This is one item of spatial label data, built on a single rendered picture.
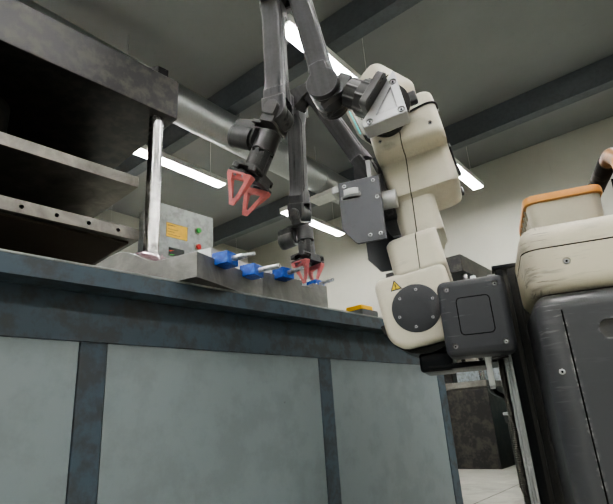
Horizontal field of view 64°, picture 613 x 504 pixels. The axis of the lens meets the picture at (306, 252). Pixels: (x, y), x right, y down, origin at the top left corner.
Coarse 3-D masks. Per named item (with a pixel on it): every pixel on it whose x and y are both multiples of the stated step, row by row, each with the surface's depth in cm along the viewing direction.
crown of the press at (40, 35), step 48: (0, 0) 170; (0, 48) 170; (48, 48) 179; (96, 48) 194; (0, 96) 194; (48, 96) 196; (96, 96) 197; (144, 96) 205; (48, 144) 227; (96, 144) 230; (144, 144) 233
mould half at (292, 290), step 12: (264, 276) 128; (264, 288) 127; (276, 288) 130; (288, 288) 133; (300, 288) 137; (312, 288) 141; (324, 288) 145; (288, 300) 132; (300, 300) 136; (312, 300) 139; (324, 300) 143
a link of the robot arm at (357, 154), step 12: (300, 96) 162; (300, 108) 167; (312, 108) 162; (324, 120) 160; (336, 120) 158; (336, 132) 158; (348, 132) 156; (348, 144) 156; (360, 144) 156; (348, 156) 155; (360, 156) 150; (360, 168) 151
